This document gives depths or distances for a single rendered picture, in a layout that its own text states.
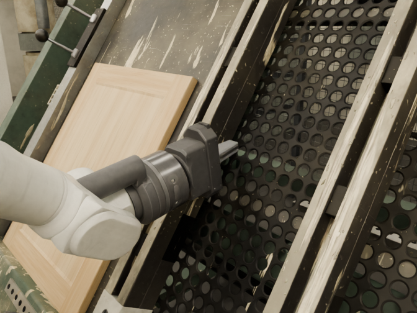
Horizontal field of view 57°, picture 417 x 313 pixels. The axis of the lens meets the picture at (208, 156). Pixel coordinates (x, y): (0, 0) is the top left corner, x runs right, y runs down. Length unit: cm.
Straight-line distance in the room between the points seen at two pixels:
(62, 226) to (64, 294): 48
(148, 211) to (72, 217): 12
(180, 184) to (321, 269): 21
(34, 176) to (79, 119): 73
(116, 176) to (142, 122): 42
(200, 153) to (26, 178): 26
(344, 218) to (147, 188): 25
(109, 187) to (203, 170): 16
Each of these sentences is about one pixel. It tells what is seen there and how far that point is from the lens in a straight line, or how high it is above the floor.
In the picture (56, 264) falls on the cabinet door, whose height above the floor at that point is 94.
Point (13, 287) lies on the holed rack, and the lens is 101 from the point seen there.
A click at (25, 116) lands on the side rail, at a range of 144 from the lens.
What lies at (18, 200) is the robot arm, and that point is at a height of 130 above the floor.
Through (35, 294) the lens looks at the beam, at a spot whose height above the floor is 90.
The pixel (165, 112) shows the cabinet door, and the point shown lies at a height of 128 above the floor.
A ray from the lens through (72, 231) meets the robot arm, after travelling 44.
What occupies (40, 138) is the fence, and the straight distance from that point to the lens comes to 121.
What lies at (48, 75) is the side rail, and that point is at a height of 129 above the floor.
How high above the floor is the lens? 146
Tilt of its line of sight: 19 degrees down
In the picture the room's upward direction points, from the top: straight up
